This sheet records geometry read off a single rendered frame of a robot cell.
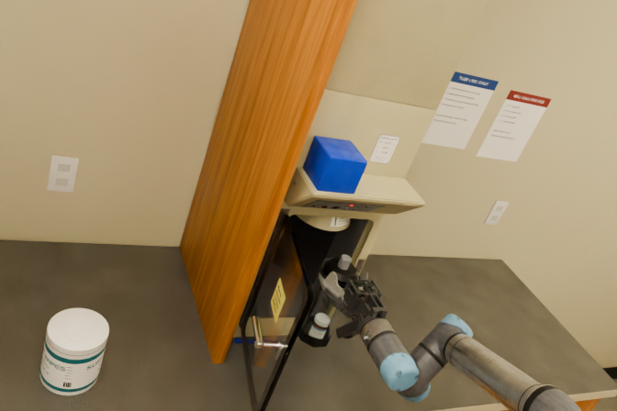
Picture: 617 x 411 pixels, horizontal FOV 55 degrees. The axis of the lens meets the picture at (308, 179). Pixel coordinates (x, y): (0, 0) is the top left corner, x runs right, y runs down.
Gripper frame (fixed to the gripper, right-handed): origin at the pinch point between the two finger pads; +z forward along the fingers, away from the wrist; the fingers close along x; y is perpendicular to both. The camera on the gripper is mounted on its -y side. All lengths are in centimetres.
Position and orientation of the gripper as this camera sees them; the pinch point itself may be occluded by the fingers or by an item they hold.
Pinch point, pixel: (337, 278)
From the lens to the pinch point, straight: 156.0
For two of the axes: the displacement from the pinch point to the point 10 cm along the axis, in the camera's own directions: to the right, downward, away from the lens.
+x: -8.8, -0.9, -4.6
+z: -3.5, -5.4, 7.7
